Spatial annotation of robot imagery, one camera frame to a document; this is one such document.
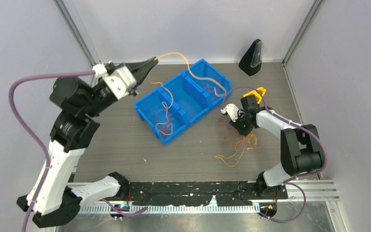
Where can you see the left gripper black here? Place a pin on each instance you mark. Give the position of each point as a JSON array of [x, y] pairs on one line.
[[141, 69]]

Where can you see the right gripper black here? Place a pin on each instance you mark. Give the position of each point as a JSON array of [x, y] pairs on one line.
[[236, 124]]

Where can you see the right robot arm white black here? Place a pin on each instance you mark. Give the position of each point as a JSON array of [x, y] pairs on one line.
[[301, 152]]

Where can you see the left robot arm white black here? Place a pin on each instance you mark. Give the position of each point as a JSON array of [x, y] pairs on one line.
[[81, 96]]

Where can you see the yellow triangular plastic piece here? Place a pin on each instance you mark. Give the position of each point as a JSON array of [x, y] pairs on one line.
[[258, 93]]

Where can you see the blue three-compartment plastic bin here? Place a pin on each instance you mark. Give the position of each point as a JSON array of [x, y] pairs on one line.
[[183, 100]]

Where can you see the black wedge-shaped stand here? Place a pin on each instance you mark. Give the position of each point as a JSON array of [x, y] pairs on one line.
[[251, 61]]

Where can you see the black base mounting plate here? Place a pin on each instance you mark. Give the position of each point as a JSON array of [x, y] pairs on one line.
[[201, 193]]

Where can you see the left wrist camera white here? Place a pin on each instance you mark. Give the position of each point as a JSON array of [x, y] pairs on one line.
[[108, 72]]

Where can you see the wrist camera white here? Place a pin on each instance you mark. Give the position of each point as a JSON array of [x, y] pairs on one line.
[[108, 72], [230, 110]]

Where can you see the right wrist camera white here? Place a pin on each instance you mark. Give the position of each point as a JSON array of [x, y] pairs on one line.
[[230, 110]]

